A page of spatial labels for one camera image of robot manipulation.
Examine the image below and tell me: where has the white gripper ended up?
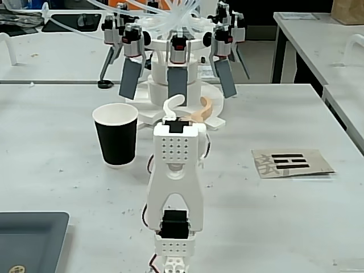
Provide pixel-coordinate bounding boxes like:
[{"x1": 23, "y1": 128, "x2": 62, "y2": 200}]
[{"x1": 162, "y1": 94, "x2": 214, "y2": 124}]

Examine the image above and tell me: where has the black paper cup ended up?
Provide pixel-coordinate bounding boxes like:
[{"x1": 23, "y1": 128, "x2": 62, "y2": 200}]
[{"x1": 92, "y1": 102, "x2": 139, "y2": 170}]

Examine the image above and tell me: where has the grey paddle actuator module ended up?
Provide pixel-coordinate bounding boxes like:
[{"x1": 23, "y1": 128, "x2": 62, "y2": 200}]
[
  {"x1": 209, "y1": 24, "x2": 238, "y2": 99},
  {"x1": 166, "y1": 32, "x2": 191, "y2": 107},
  {"x1": 98, "y1": 14, "x2": 123, "y2": 82},
  {"x1": 118, "y1": 23, "x2": 146, "y2": 100},
  {"x1": 227, "y1": 11, "x2": 251, "y2": 80}
]

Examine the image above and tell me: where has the printed paper label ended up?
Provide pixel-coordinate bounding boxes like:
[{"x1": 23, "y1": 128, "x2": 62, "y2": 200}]
[{"x1": 197, "y1": 64, "x2": 220, "y2": 80}]

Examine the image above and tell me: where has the clear plastic tube bundle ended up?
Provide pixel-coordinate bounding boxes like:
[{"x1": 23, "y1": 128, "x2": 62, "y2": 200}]
[{"x1": 42, "y1": 0, "x2": 211, "y2": 39}]

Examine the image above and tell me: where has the orange box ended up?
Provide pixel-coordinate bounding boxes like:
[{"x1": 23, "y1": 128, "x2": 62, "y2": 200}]
[{"x1": 109, "y1": 0, "x2": 171, "y2": 9}]

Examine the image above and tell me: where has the printed cardboard card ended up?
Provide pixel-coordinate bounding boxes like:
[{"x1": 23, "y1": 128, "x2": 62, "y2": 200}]
[{"x1": 251, "y1": 148, "x2": 336, "y2": 180}]

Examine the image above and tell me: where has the white paper sheet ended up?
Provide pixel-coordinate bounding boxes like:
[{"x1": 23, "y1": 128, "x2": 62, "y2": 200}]
[{"x1": 280, "y1": 11, "x2": 321, "y2": 21}]

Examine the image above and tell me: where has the white side table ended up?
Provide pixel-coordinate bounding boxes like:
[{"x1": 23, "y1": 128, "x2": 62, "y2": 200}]
[{"x1": 271, "y1": 11, "x2": 364, "y2": 86}]

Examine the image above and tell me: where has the black mat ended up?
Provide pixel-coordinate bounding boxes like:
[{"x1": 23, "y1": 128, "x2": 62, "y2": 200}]
[{"x1": 42, "y1": 13, "x2": 102, "y2": 33}]

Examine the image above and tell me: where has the brown cardboard box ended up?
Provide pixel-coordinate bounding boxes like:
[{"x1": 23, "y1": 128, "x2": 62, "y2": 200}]
[{"x1": 330, "y1": 0, "x2": 364, "y2": 26}]

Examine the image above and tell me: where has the dark crumpled clutter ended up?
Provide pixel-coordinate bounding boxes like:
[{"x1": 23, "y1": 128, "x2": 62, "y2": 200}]
[{"x1": 0, "y1": 7, "x2": 44, "y2": 36}]

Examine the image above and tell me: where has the grey plastic tray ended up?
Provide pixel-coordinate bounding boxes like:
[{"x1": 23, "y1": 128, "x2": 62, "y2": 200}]
[{"x1": 0, "y1": 211, "x2": 71, "y2": 273}]

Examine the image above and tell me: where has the red black servo cable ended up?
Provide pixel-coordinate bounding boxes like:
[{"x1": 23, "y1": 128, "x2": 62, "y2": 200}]
[
  {"x1": 147, "y1": 254, "x2": 160, "y2": 273},
  {"x1": 146, "y1": 154, "x2": 156, "y2": 175},
  {"x1": 140, "y1": 202, "x2": 151, "y2": 229},
  {"x1": 198, "y1": 131, "x2": 212, "y2": 169}
]

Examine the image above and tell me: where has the white arched handle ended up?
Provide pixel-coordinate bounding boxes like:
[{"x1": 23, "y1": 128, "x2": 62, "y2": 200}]
[{"x1": 345, "y1": 34, "x2": 364, "y2": 68}]

